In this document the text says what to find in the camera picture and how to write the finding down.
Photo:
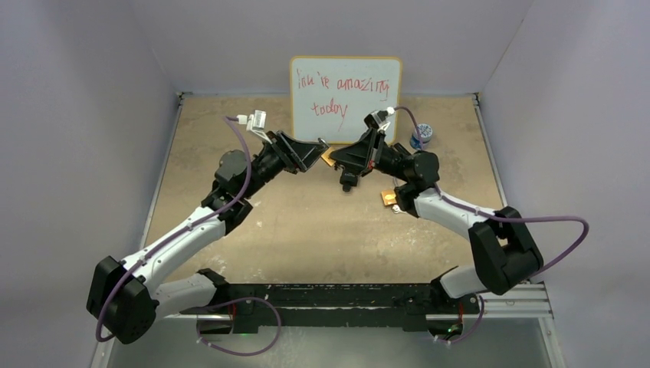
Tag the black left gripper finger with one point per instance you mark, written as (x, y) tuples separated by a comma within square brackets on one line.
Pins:
[(291, 141), (308, 153)]

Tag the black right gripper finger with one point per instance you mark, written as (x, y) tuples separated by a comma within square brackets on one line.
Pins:
[(354, 160), (366, 142)]

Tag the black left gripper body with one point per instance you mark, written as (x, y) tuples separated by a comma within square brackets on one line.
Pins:
[(275, 157)]

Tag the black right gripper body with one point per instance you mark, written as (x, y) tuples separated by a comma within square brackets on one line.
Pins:
[(384, 158)]

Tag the small brass padlock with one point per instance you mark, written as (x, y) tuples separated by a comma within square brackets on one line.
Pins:
[(325, 156)]

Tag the black padlock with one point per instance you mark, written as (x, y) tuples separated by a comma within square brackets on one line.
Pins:
[(348, 180)]

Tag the large brass padlock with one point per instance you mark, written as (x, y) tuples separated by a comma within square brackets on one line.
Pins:
[(389, 198)]

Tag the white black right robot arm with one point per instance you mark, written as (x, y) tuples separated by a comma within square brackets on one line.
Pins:
[(503, 250)]

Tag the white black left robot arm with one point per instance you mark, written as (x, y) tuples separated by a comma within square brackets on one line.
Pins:
[(123, 293)]

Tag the blue white round tin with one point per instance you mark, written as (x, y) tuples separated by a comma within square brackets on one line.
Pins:
[(421, 136)]

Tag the yellow framed whiteboard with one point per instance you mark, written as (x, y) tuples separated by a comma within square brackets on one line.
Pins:
[(331, 95)]

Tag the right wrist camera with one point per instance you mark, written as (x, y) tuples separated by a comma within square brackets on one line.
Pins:
[(379, 119)]

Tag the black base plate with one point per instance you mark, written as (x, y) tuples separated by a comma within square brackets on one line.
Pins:
[(418, 307)]

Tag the aluminium frame rail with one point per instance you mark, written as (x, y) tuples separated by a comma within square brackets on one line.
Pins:
[(523, 300)]

